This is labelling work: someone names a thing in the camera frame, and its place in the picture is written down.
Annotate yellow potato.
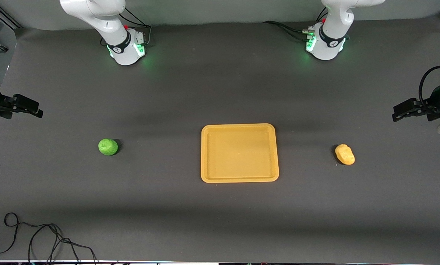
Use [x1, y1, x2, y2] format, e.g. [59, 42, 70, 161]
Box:
[335, 144, 356, 166]

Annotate green apple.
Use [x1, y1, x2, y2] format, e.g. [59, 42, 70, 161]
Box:
[98, 138, 119, 156]

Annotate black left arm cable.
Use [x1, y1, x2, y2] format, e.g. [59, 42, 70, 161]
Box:
[419, 66, 440, 109]

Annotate aluminium frame rail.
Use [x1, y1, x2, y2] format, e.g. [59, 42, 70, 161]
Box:
[0, 4, 21, 30]

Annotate dark grey table mat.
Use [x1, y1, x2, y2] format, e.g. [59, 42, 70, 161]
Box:
[0, 15, 440, 262]

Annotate yellow plastic tray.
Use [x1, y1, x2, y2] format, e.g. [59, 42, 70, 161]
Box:
[201, 123, 280, 183]

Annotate black right arm base cables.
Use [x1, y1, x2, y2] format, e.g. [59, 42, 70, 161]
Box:
[119, 7, 152, 46]

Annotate black arm base cables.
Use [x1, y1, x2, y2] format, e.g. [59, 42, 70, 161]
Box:
[262, 21, 316, 43]
[119, 7, 152, 46]

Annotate black left arm base cables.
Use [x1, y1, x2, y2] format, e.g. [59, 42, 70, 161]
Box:
[262, 21, 316, 43]

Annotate loose black cable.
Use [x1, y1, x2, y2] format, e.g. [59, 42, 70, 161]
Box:
[0, 212, 98, 264]

